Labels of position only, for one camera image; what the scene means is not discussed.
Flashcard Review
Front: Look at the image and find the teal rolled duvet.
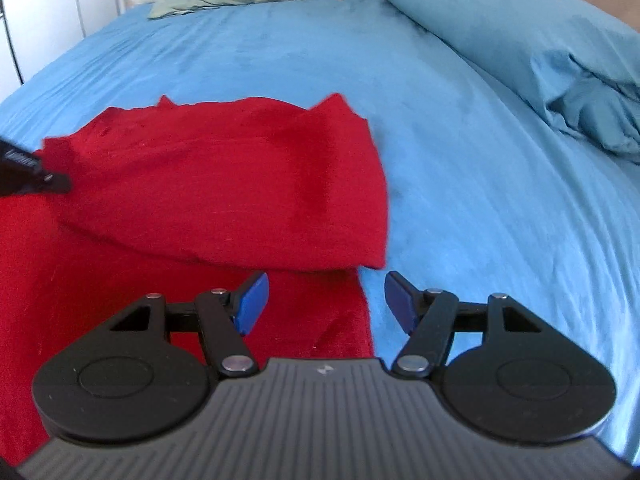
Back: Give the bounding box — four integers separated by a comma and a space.
387, 0, 639, 162

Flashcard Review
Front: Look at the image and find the red knit sweater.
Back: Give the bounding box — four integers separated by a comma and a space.
1, 94, 387, 464

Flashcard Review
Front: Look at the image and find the blue bed sheet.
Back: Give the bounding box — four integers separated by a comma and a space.
1, 0, 639, 463

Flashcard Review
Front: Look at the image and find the white wardrobe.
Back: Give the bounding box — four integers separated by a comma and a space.
1, 0, 125, 94

